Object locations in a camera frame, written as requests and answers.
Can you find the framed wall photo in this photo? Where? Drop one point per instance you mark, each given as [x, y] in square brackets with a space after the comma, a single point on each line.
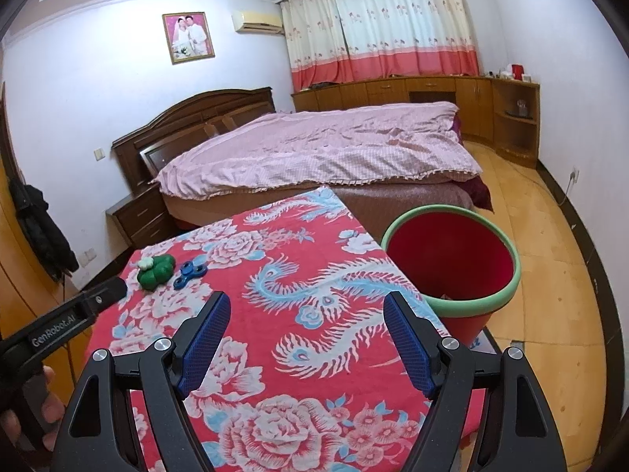
[189, 37]

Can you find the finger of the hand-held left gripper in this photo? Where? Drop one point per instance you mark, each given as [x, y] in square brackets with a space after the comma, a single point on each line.
[103, 294]

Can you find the white air conditioner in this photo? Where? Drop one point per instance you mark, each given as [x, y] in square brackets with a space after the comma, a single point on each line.
[258, 22]

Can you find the dark wooden nightstand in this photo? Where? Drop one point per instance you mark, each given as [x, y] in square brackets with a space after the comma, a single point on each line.
[142, 216]

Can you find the small glass jar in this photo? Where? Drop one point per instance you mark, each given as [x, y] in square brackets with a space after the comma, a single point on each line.
[521, 106]

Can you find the bed with pink cover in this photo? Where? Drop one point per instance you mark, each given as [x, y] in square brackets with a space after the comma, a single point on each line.
[319, 147]

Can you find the cream and red curtain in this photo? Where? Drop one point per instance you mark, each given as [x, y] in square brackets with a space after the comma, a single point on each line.
[383, 19]

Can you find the wooden cabinet row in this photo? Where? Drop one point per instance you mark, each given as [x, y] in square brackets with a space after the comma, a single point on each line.
[373, 91]

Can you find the green clover toy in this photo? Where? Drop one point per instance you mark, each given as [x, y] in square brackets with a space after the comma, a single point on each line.
[155, 273]

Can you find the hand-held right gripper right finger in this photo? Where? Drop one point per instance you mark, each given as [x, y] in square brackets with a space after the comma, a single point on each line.
[410, 349]

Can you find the wooden corner shelf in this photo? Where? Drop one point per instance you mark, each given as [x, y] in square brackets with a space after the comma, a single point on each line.
[513, 142]

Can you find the red bucket with green rim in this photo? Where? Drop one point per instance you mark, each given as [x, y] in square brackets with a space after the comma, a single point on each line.
[442, 255]

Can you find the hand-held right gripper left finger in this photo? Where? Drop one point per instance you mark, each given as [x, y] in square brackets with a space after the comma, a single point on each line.
[206, 344]

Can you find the blue fidget spinner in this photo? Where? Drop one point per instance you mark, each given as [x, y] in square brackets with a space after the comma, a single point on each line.
[189, 273]

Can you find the white wall switch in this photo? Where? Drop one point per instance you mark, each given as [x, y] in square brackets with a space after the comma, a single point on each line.
[100, 153]

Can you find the red floral printed tablecloth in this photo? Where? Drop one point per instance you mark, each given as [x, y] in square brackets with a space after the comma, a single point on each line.
[295, 305]

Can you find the dark hanging jacket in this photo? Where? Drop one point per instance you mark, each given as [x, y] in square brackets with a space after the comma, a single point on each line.
[39, 236]

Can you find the small red box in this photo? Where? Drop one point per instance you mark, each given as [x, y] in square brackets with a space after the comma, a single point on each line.
[517, 71]

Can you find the low white wall socket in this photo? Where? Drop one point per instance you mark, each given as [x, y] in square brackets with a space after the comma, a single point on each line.
[88, 258]

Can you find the dark wooden headboard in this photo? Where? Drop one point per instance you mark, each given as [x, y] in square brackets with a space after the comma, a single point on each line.
[172, 123]

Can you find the person's left hand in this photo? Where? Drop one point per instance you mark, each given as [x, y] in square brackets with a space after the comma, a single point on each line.
[51, 410]

